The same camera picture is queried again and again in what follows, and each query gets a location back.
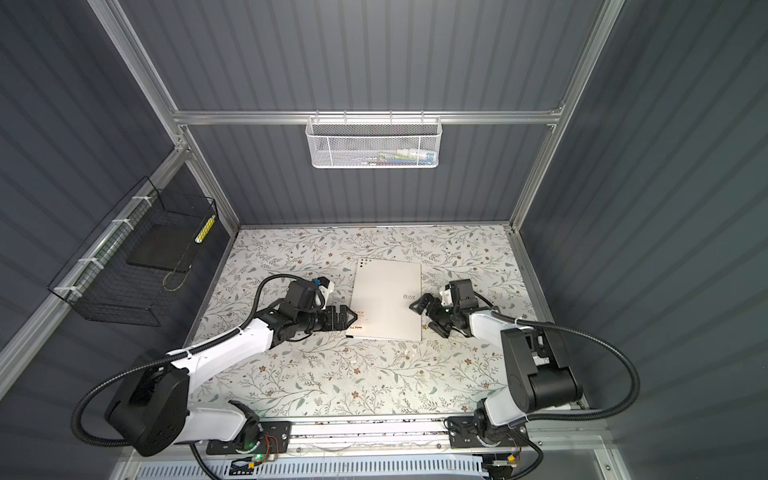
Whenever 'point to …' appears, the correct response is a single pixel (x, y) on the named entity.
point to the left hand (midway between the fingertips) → (347, 317)
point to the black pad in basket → (166, 247)
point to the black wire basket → (132, 267)
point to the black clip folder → (382, 293)
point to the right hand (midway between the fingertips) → (423, 316)
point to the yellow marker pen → (205, 229)
